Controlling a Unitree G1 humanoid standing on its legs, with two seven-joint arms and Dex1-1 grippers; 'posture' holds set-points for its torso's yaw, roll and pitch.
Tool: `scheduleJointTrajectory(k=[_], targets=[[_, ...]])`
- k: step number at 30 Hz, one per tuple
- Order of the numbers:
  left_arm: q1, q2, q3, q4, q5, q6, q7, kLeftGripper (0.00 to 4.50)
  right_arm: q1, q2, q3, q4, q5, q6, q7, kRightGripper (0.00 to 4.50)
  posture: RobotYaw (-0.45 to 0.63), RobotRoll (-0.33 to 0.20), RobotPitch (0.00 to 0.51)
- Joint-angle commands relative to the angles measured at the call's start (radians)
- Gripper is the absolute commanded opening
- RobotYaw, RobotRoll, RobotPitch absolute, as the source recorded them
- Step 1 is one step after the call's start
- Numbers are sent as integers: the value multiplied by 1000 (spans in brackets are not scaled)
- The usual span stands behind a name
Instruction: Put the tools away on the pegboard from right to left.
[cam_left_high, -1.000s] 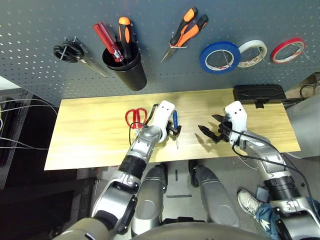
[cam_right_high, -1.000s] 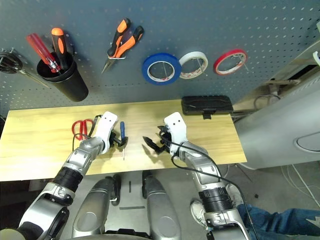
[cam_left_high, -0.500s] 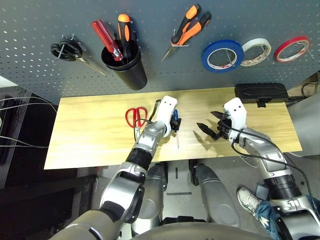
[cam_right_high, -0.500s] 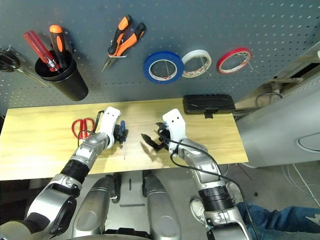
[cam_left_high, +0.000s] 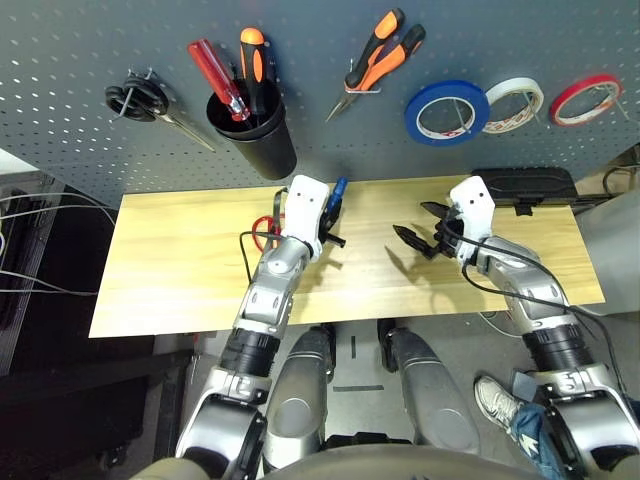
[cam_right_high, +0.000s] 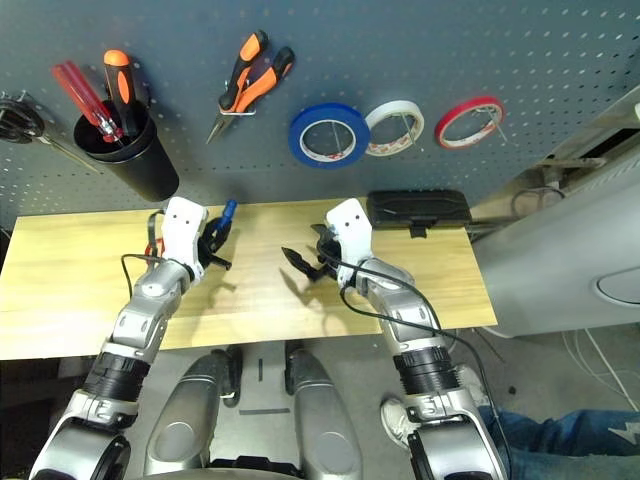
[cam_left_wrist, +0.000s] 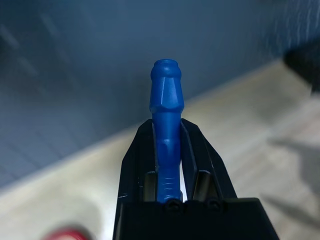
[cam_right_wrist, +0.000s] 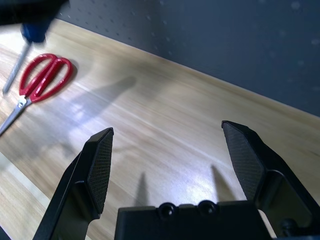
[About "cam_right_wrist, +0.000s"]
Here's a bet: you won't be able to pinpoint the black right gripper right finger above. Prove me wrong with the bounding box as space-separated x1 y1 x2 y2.
221 120 320 237

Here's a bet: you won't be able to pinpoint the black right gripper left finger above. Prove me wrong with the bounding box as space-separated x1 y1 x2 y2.
32 127 115 240

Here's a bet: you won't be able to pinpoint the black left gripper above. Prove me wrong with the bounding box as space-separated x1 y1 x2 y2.
0 0 71 27

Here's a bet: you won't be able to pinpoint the blue handled screwdriver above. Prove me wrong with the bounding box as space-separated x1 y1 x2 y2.
1 21 52 95

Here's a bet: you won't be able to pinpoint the red handled scissors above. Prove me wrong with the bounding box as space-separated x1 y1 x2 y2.
0 52 74 137

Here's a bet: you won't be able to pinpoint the dark grey metal pegboard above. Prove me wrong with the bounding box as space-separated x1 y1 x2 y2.
53 0 320 118

